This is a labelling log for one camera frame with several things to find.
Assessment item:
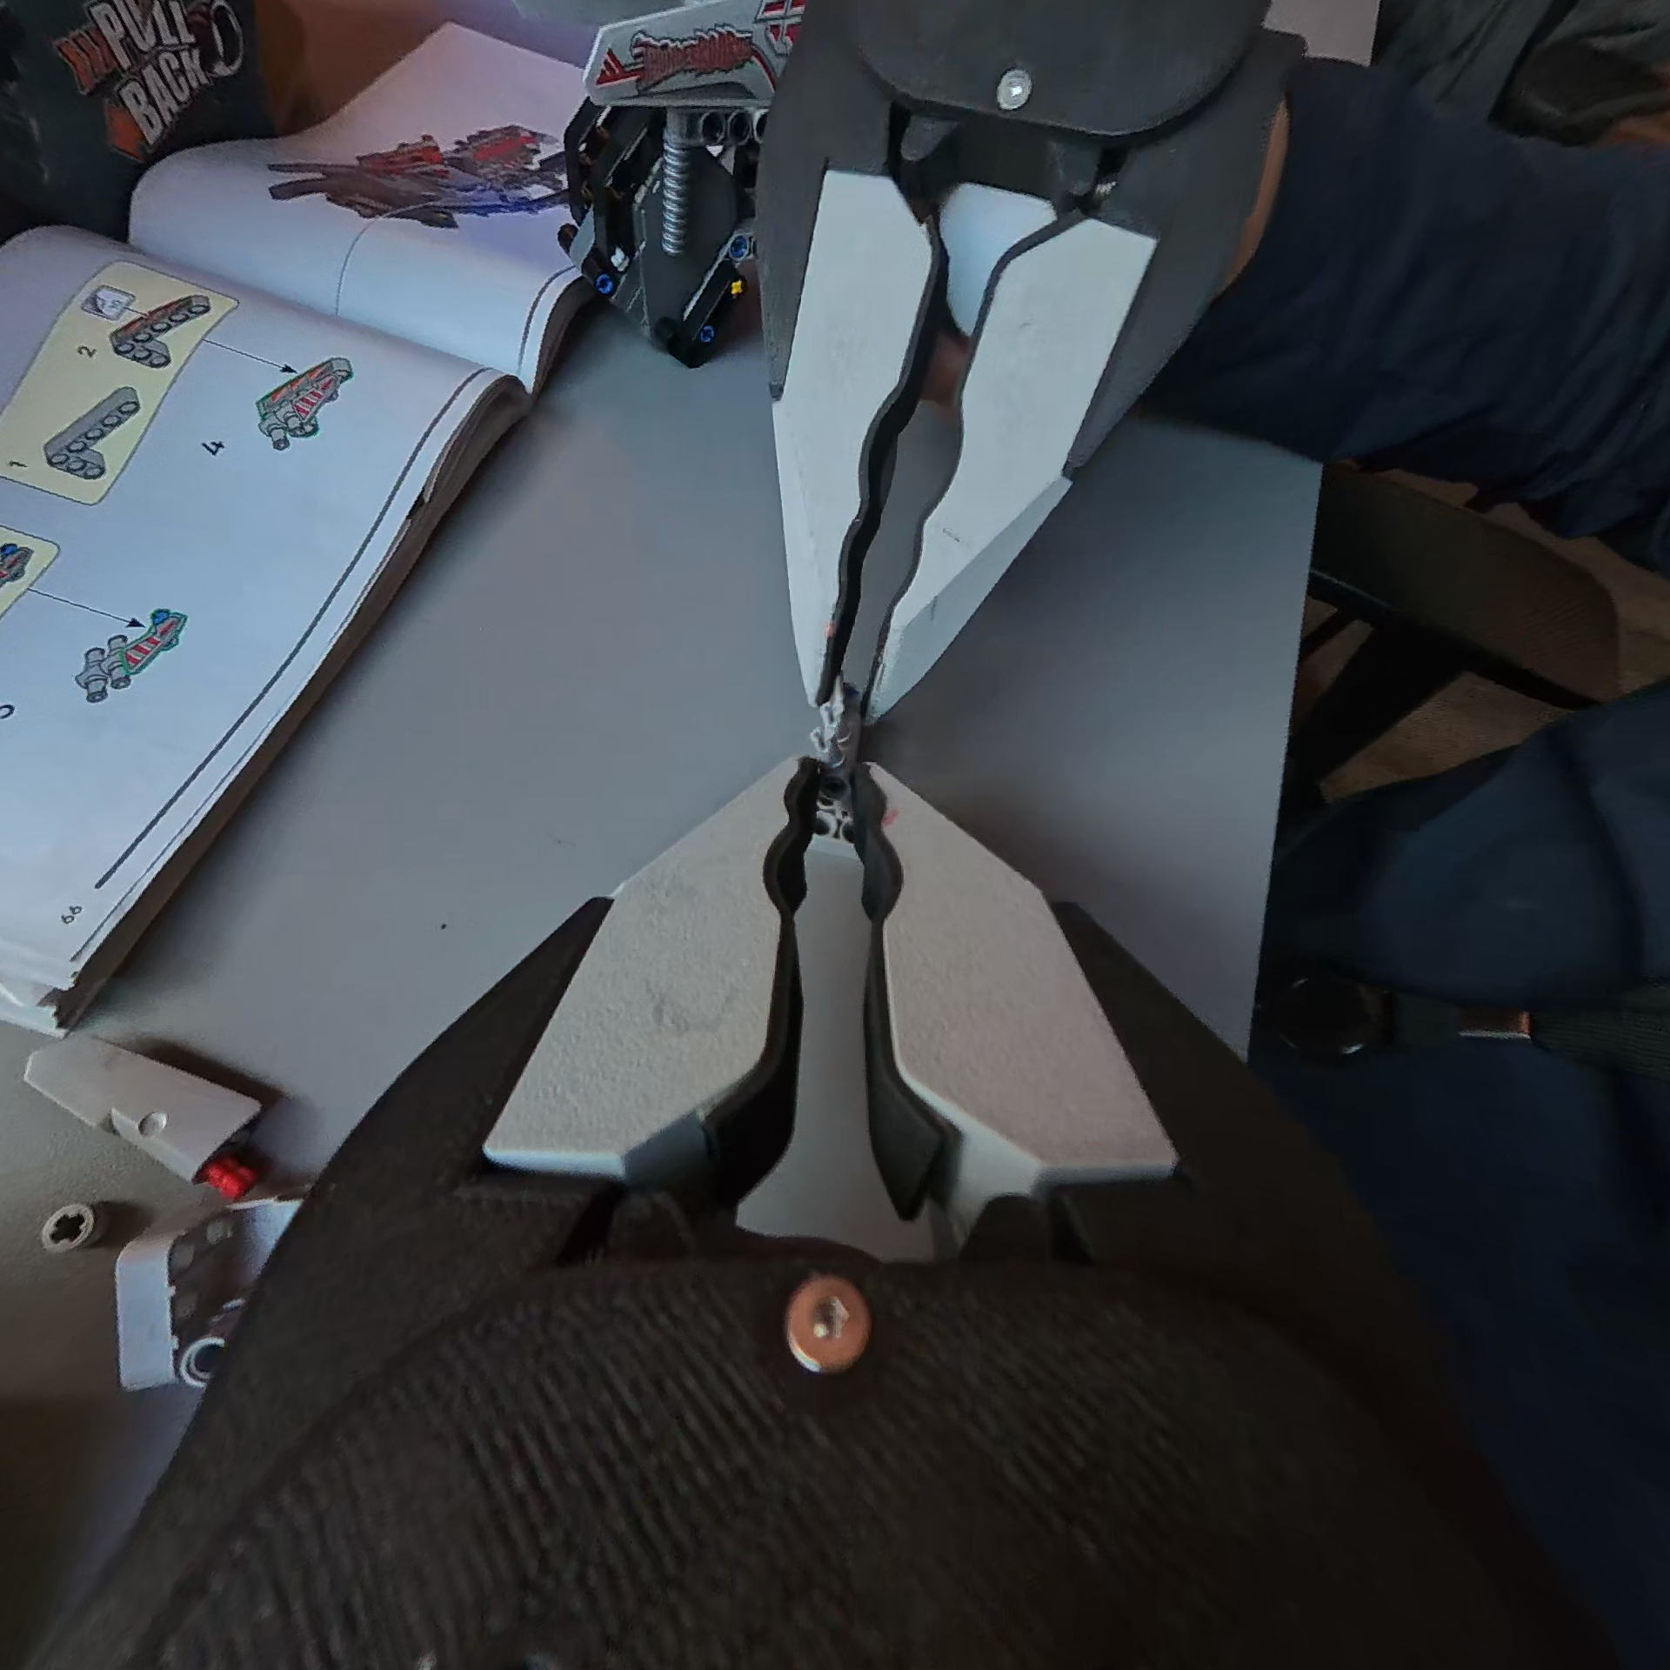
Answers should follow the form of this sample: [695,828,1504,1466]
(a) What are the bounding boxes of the grey angled lego beam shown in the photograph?
[116,1192,309,1391]

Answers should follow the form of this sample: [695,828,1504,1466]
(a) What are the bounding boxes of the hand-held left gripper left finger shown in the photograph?
[484,757,806,1224]

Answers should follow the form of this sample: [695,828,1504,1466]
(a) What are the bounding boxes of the grey lego panel piece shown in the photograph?
[25,1035,283,1168]

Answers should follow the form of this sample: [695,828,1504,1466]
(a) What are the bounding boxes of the small grey lego connector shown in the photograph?
[810,715,870,844]

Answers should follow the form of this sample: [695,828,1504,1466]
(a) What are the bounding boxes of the lego car model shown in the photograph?
[562,0,818,367]

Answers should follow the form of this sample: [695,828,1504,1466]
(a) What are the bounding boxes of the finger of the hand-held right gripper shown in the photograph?
[856,208,1164,719]
[772,166,947,705]

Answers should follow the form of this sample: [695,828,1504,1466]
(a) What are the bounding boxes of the black lego box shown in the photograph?
[0,0,277,242]

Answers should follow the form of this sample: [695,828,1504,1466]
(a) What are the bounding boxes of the black strap metal buckle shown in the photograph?
[1273,965,1670,1085]

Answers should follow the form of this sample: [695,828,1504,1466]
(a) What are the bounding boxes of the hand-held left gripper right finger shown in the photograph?
[856,763,1182,1252]

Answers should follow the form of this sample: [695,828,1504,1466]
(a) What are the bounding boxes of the person's dark clothed legs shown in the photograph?
[1253,677,1670,1670]

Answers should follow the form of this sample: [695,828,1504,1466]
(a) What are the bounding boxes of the person's right forearm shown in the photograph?
[1148,57,1670,576]

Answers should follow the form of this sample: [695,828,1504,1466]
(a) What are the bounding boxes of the lego instruction booklet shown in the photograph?
[0,19,603,1037]

